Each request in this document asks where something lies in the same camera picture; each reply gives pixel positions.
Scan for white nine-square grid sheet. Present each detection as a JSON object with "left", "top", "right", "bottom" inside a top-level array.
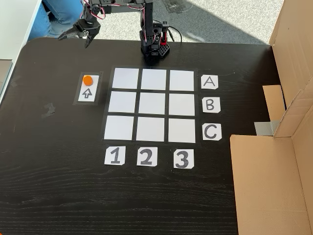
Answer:
[{"left": 102, "top": 66, "right": 199, "bottom": 145}]

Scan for person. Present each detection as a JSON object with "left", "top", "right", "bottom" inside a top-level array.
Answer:
[{"left": 31, "top": 0, "right": 85, "bottom": 39}]

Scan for white arrow paper sheet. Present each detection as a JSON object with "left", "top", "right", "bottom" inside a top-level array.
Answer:
[{"left": 77, "top": 74, "right": 100, "bottom": 103}]

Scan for red black clamp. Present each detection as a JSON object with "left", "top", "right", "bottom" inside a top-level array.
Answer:
[{"left": 158, "top": 21, "right": 171, "bottom": 49}]

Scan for clear tape scraps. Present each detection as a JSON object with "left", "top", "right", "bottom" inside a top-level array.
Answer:
[{"left": 41, "top": 103, "right": 57, "bottom": 119}]

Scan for paper sheet number 1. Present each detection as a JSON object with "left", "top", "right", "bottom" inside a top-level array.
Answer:
[{"left": 104, "top": 146, "right": 126, "bottom": 166}]

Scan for paper sheet letter A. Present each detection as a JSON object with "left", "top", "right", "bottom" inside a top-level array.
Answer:
[{"left": 201, "top": 75, "right": 219, "bottom": 90}]

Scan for paper sheet number 2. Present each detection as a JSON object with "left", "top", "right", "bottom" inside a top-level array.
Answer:
[{"left": 136, "top": 146, "right": 158, "bottom": 167}]

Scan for paper sheet letter B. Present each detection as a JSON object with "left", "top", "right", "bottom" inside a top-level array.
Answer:
[{"left": 202, "top": 96, "right": 222, "bottom": 114}]

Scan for paper sheet number 3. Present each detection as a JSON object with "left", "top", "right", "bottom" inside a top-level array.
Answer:
[{"left": 173, "top": 149, "right": 195, "bottom": 170}]

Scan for paper sheet letter C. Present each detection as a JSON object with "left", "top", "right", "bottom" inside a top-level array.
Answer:
[{"left": 202, "top": 123, "right": 223, "bottom": 141}]

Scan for brown cardboard panel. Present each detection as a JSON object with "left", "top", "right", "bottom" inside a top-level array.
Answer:
[
  {"left": 262, "top": 0, "right": 313, "bottom": 138},
  {"left": 229, "top": 82, "right": 313, "bottom": 235}
]

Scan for red white servo wire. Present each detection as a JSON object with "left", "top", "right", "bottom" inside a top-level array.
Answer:
[{"left": 89, "top": 3, "right": 110, "bottom": 22}]

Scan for black power cable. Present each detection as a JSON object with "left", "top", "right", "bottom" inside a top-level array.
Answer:
[{"left": 168, "top": 25, "right": 183, "bottom": 43}]

